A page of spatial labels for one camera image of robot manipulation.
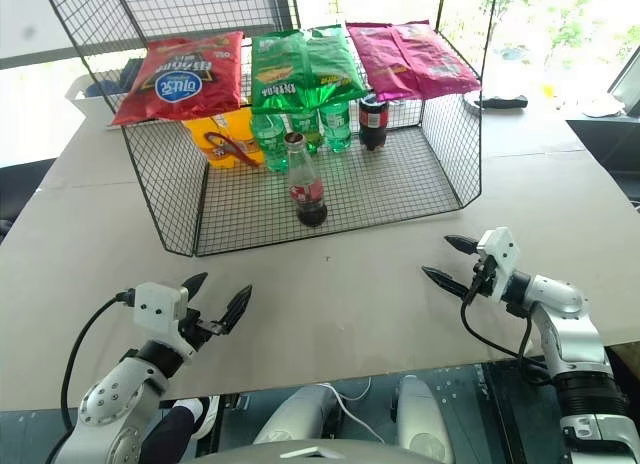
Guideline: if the computer monitor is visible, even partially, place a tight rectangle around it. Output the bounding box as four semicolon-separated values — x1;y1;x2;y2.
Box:
605;47;640;118

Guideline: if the yellow chip bag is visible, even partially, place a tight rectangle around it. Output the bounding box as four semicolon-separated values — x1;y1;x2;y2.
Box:
181;107;267;172

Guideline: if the black handled object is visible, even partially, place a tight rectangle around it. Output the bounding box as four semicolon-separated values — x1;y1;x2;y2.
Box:
474;94;530;111

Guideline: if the glass cola bottle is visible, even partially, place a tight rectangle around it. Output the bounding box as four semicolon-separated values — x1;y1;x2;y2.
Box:
282;132;329;229

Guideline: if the green plastic soda bottle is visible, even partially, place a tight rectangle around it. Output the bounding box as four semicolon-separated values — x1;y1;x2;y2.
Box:
250;112;289;174
319;100;356;156
289;110;324;157

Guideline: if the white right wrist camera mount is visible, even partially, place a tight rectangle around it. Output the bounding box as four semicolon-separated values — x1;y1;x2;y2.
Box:
473;226;519;304

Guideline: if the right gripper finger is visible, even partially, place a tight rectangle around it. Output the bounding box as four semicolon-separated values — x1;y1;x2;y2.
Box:
420;265;475;301
444;234;480;256

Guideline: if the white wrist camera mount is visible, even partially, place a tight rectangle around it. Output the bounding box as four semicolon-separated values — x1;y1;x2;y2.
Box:
473;226;519;304
133;282;197;358

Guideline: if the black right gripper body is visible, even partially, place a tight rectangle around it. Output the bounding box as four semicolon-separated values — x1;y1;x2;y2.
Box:
468;259;499;299

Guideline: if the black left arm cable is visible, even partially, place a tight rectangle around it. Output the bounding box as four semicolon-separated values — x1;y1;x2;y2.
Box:
59;289;137;435

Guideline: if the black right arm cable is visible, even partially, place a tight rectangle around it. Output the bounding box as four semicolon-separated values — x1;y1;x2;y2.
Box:
460;278;554;386

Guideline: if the dark plastic cola bottle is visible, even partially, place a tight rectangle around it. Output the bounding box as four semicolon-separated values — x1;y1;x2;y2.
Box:
357;94;392;152

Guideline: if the red chip bag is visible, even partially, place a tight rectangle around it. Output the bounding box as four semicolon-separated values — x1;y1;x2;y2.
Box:
110;30;246;127

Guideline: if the dark navy rounded shape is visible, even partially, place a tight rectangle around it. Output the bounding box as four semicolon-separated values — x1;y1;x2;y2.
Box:
143;402;197;464

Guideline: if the white sneaker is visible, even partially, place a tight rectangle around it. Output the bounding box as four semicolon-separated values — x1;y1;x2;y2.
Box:
171;395;222;441

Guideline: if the grey robot torso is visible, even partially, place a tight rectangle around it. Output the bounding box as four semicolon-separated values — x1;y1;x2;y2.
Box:
178;435;402;464

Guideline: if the white plastic bin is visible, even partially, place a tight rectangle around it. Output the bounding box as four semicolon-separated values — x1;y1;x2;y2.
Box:
64;70;147;117

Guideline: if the thin white cable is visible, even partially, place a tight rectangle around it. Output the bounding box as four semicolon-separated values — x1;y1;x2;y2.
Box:
318;375;387;446

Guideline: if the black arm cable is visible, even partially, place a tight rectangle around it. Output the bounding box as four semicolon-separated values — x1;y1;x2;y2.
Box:
59;289;137;435
460;278;554;386

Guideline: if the dark blue cloth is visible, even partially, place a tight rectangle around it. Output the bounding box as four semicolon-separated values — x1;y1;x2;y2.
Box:
83;57;147;97

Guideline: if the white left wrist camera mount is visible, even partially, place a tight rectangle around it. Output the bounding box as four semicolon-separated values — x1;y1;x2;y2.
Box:
133;282;197;358

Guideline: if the black wire mesh rack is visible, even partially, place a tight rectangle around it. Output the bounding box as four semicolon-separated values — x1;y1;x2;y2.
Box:
39;0;501;258

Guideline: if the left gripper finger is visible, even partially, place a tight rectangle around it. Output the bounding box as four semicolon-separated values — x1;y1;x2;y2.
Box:
218;284;253;336
180;271;209;302

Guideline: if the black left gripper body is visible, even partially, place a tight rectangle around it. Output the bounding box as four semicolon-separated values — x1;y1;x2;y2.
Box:
176;305;226;354

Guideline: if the green chip bag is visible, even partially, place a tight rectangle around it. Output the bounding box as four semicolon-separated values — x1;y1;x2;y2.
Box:
304;25;370;108
249;29;317;117

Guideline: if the dark side desk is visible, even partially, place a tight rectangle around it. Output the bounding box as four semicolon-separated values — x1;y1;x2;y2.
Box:
564;115;640;201

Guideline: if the silver robot leg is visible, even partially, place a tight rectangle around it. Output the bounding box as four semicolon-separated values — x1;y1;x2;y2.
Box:
396;375;457;464
251;383;347;446

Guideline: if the magenta chip bag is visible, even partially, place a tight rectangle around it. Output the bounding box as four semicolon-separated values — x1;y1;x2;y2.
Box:
391;19;483;98
345;22;427;103

